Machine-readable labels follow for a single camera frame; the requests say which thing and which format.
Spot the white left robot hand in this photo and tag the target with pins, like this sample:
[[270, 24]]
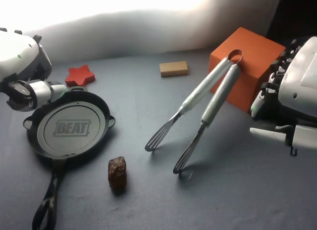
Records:
[[17, 54]]

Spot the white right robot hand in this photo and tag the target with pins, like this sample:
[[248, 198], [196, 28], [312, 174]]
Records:
[[299, 91]]

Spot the brown meat chunk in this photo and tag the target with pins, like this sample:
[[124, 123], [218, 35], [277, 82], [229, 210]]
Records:
[[118, 171]]

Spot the black frying pan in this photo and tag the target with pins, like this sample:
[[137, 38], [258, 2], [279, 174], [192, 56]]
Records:
[[71, 128]]

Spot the large orange cube block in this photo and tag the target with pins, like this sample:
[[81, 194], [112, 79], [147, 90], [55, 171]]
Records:
[[255, 57]]

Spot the red star block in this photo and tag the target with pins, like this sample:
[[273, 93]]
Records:
[[79, 75]]

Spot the white backdrop sheet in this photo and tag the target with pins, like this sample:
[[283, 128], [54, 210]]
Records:
[[123, 29]]

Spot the grey table cloth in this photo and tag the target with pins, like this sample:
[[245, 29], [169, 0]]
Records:
[[223, 190]]

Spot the tan wooden block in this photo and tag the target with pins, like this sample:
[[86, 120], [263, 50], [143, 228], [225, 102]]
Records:
[[173, 68]]

